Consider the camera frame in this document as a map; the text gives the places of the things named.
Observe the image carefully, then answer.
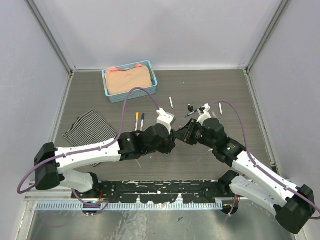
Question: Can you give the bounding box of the cyan gel pen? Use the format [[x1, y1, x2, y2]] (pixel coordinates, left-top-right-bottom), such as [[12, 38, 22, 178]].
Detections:
[[184, 107, 203, 118]]

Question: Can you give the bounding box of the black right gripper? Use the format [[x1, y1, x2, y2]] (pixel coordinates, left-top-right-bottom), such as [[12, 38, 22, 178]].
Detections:
[[175, 118, 216, 149]]

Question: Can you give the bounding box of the white pen blue end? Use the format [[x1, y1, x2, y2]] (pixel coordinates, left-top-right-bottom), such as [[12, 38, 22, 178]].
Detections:
[[140, 113, 145, 131]]

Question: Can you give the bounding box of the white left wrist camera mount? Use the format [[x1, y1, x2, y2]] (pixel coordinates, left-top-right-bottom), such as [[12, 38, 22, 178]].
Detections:
[[156, 107, 176, 134]]

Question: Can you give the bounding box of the peach folded cloth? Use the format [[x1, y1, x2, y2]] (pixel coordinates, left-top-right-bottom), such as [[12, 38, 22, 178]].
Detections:
[[104, 63, 152, 95]]

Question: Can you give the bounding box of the white pen at right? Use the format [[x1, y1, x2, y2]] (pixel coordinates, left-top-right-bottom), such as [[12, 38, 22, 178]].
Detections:
[[218, 102, 223, 116]]

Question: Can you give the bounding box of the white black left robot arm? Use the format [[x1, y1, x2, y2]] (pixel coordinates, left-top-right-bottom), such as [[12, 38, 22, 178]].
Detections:
[[34, 123, 176, 199]]

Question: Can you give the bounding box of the white pen black tip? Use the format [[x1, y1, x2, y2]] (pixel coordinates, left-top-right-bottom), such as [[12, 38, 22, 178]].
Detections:
[[169, 96, 174, 109]]

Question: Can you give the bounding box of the blue plastic basket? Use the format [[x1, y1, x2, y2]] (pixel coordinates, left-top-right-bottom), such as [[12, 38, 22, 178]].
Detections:
[[101, 60, 158, 103]]

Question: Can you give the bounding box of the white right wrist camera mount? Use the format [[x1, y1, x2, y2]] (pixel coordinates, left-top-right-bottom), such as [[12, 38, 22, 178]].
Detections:
[[197, 103, 212, 126]]

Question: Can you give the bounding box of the white pen yellow end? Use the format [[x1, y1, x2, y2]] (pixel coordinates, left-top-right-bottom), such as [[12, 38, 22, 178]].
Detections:
[[134, 112, 140, 131]]

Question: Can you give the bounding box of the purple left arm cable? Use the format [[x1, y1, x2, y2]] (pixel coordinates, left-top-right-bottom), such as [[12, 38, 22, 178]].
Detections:
[[16, 87, 163, 215]]

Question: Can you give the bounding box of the black white striped cloth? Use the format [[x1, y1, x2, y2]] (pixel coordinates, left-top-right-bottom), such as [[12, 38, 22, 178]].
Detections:
[[62, 110, 118, 151]]

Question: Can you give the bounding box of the slotted cable duct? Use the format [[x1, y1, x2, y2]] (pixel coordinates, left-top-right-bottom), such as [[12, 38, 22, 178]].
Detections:
[[35, 200, 223, 211]]

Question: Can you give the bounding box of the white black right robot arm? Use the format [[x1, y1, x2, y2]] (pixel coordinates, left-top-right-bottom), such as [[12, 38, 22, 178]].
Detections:
[[174, 118, 316, 235]]

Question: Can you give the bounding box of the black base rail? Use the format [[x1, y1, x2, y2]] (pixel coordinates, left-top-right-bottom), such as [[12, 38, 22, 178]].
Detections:
[[76, 180, 235, 204]]

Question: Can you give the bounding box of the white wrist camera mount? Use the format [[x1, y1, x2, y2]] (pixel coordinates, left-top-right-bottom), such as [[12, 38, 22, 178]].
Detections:
[[156, 107, 176, 134], [197, 103, 212, 126]]

